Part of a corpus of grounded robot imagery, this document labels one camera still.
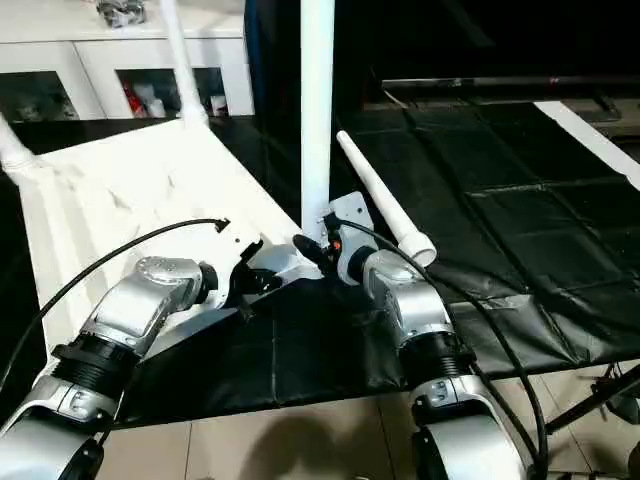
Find black metal bar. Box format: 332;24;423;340
380;77;640;93

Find white plastic children's table top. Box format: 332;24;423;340
0;115;331;363

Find dark object on cabinet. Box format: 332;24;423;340
97;0;147;28

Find white plastic table leg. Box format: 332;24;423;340
334;130;439;267
0;113;43;179
160;0;211;128
300;0;337;243

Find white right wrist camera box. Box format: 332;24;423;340
324;192;370;253

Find white glass-door cabinet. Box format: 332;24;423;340
0;0;253;123

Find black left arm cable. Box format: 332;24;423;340
0;218;232;401

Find white flat board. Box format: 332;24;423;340
533;100;640;193

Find black work mat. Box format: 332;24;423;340
0;100;640;429

